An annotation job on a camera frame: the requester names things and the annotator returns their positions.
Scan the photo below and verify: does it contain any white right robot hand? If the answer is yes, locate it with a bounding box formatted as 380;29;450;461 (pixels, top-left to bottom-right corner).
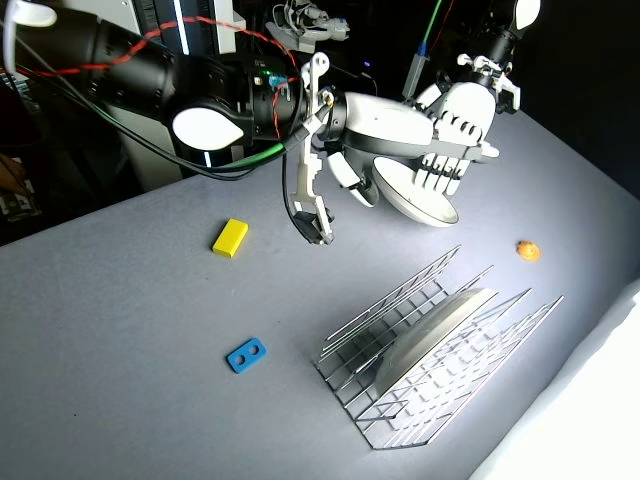
327;91;501;209

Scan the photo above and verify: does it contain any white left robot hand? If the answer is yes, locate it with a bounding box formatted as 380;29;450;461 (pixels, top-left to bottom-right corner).
412;81;499;197

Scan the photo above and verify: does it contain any white plate with black rim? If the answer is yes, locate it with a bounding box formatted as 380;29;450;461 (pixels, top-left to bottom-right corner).
373;287;500;399
372;155;460;229

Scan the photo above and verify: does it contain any white background device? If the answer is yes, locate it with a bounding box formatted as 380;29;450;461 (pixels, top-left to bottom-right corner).
264;0;351;54

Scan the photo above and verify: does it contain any orange swirl cookie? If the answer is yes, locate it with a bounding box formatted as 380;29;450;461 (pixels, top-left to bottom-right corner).
516;239;542;263

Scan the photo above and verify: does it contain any yellow rectangular block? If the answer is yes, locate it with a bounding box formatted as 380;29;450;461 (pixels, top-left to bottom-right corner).
212;217;250;260

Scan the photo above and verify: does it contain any blue block with two holes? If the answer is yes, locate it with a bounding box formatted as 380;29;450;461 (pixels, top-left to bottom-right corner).
225;337;268;375

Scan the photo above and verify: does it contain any white left camera bracket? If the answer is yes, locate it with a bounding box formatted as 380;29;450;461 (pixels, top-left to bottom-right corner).
457;52;522;115

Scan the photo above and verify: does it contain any white camera bracket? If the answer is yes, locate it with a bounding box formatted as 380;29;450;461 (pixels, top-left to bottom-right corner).
457;52;522;115
291;51;335;246

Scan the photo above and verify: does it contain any white right camera bracket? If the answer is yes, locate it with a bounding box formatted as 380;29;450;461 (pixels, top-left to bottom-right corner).
291;51;335;246

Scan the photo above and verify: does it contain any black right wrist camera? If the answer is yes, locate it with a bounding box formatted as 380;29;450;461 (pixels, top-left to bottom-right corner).
293;210;324;246

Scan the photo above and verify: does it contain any silver wire plate rack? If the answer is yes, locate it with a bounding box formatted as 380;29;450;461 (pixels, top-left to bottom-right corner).
314;243;565;448

